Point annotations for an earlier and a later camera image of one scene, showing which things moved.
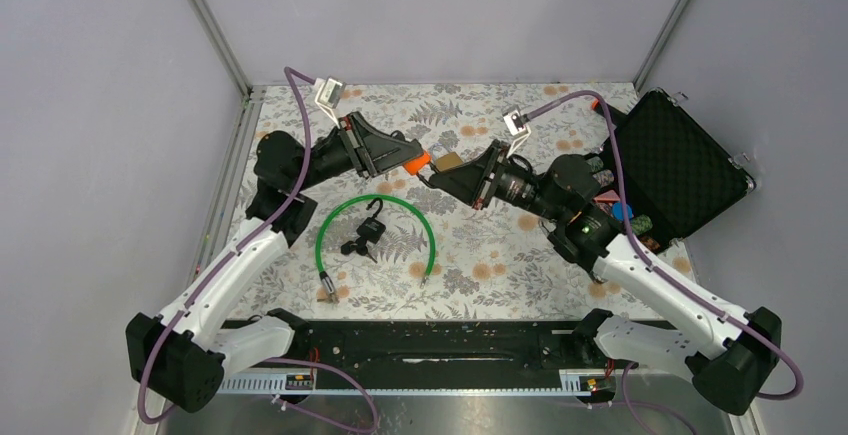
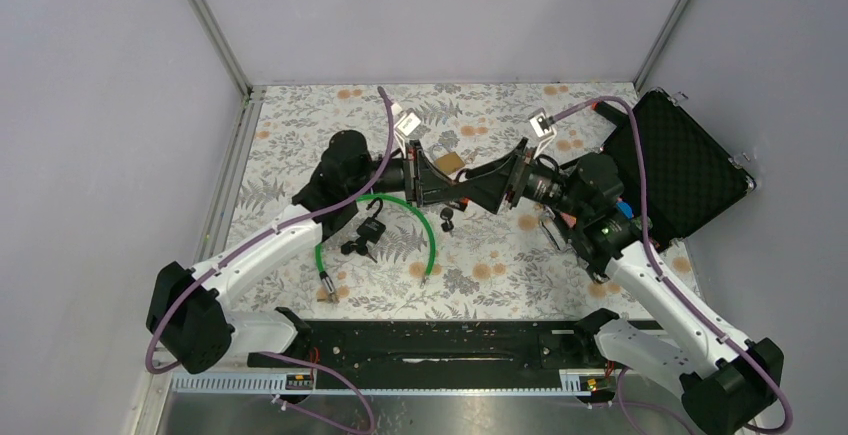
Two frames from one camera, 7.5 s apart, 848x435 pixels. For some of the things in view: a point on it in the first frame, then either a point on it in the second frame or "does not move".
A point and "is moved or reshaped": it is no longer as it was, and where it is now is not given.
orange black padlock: [413, 165] is moved or reshaped
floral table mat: [393, 246] does not move
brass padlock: [448, 161] does not move
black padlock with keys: [371, 229] does not move
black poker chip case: [677, 174] does not move
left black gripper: [384, 152] to [424, 184]
